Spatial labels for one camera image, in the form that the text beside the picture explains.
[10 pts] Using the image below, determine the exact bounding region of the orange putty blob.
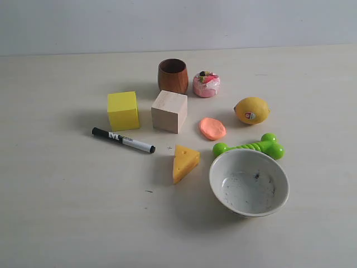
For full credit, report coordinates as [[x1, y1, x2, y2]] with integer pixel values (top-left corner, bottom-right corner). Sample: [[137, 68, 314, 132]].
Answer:
[[199, 117, 226, 141]]

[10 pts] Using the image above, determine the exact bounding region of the yellow toy cheese wedge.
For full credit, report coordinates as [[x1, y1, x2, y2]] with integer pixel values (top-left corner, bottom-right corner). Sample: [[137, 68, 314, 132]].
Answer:
[[172, 145, 200, 184]]

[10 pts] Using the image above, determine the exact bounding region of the light wooden cube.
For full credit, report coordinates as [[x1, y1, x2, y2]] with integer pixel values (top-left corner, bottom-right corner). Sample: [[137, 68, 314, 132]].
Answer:
[[151, 90, 188, 134]]

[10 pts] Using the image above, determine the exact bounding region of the pink toy cake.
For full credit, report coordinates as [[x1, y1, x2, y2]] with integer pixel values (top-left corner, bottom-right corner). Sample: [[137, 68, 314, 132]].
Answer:
[[192, 71, 221, 98]]

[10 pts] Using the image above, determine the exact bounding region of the white ceramic bowl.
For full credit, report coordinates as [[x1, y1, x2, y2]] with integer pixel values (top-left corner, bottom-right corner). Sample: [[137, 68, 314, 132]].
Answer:
[[209, 149, 290, 217]]

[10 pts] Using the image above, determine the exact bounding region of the yellow lemon with sticker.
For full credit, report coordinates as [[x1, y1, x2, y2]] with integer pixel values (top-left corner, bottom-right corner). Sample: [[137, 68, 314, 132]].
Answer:
[[234, 97, 271, 125]]

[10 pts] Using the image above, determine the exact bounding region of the brown wooden cup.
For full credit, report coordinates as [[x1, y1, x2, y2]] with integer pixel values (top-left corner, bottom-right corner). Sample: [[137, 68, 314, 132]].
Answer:
[[158, 59, 189, 94]]

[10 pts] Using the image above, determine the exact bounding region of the yellow foam cube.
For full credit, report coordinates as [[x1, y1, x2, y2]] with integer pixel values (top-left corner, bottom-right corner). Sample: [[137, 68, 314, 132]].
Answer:
[[107, 91, 140, 131]]

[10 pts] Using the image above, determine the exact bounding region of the black white marker pen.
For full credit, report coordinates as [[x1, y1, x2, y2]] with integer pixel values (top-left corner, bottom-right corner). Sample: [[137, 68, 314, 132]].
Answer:
[[91, 127, 156, 154]]

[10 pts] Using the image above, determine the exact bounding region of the green toy bone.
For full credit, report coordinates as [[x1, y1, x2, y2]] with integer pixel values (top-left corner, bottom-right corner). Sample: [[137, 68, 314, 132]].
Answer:
[[213, 133, 285, 160]]

